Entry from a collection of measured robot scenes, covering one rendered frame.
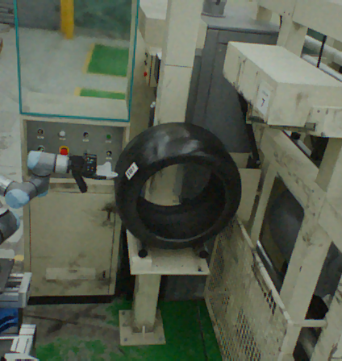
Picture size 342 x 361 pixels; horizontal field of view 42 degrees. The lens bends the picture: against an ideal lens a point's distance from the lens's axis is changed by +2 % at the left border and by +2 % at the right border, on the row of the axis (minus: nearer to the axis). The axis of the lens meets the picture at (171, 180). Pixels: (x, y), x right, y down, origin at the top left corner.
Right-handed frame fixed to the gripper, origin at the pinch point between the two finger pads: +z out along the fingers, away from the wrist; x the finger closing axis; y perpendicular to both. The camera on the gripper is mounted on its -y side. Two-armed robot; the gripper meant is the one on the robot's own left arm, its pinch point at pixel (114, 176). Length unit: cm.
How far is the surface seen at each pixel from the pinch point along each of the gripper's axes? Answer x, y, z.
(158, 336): 24, -116, 49
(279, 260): 44, -66, 120
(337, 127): -47, 52, 60
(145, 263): -11.7, -35.8, 20.2
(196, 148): -9.9, 22.7, 28.9
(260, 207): 20, -16, 81
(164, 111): 25.0, 24.3, 19.8
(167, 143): -7.9, 21.9, 17.2
